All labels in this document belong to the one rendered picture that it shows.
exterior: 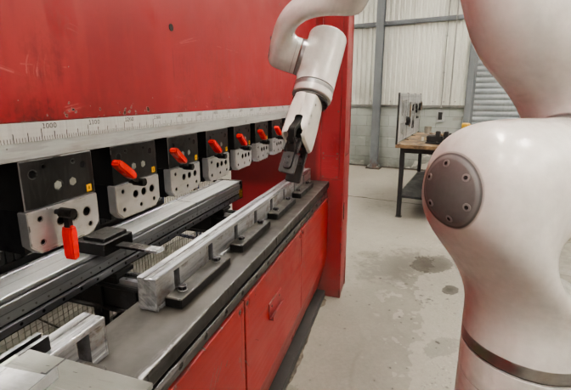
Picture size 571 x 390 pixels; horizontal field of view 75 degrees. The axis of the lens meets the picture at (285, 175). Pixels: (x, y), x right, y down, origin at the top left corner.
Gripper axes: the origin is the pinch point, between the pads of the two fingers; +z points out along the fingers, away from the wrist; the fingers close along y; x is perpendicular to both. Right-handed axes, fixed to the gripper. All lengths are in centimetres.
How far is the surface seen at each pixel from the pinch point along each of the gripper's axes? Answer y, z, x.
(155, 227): -56, 17, -61
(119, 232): -33, 21, -57
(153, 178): -10.6, 6.4, -36.8
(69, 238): 12.0, 23.9, -32.8
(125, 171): 3.2, 8.4, -34.1
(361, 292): -231, 19, 14
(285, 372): -141, 68, -13
